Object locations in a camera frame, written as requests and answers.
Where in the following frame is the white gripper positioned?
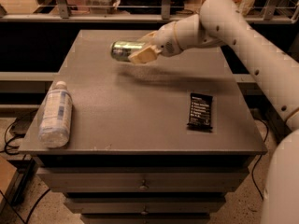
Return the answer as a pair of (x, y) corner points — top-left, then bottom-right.
(128, 21), (182, 64)

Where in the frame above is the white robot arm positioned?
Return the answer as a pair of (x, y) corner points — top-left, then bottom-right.
(129, 0), (299, 224)

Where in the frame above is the clear blue-label plastic bottle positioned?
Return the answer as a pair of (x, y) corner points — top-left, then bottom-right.
(38, 81), (73, 148)

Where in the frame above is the black snack bar wrapper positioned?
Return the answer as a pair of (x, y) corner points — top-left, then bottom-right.
(188, 92), (213, 130)

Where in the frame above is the grey drawer cabinet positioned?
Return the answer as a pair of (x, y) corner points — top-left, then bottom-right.
(21, 30), (266, 224)

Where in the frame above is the grey side shelf right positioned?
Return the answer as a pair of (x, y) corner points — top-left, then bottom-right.
(234, 74), (263, 96)

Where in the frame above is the grey side shelf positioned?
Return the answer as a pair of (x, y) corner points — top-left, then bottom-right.
(234, 74), (263, 96)
(0, 72), (57, 93)

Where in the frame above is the round metal drawer knob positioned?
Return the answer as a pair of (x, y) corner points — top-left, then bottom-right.
(139, 179), (149, 191)

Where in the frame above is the grey side shelf left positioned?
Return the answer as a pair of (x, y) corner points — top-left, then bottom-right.
(0, 72), (57, 93)

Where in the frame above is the lower metal drawer knob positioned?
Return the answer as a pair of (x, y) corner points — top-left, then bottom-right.
(140, 205), (149, 216)

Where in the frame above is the black bag behind rail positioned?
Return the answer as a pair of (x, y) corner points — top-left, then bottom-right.
(118, 0), (186, 14)

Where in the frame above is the black cable right floor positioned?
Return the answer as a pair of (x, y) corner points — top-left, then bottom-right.
(250, 118), (270, 202)

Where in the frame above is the metal guard rail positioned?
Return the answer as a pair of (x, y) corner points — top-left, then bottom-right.
(0, 0), (299, 24)

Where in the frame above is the black cables left floor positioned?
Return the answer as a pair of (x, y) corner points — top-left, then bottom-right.
(0, 109), (51, 224)

